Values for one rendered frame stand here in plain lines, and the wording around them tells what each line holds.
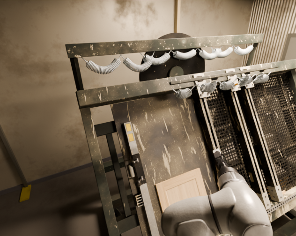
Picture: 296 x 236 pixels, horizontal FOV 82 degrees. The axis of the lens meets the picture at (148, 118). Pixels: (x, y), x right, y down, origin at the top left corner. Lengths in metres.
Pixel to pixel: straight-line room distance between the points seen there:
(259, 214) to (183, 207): 0.19
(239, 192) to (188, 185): 0.84
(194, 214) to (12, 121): 2.92
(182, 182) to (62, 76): 2.30
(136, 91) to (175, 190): 0.76
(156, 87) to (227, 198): 0.87
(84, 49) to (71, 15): 1.43
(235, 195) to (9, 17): 2.89
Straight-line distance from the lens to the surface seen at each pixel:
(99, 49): 1.54
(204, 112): 1.41
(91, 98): 1.12
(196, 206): 0.57
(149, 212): 1.27
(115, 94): 1.14
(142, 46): 1.65
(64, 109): 3.06
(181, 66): 1.93
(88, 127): 1.13
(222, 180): 0.65
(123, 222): 1.32
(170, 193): 1.32
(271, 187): 1.92
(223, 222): 0.56
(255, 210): 0.54
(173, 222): 0.58
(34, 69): 2.93
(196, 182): 1.42
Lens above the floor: 2.22
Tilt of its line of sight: 25 degrees down
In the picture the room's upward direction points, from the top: 3 degrees counter-clockwise
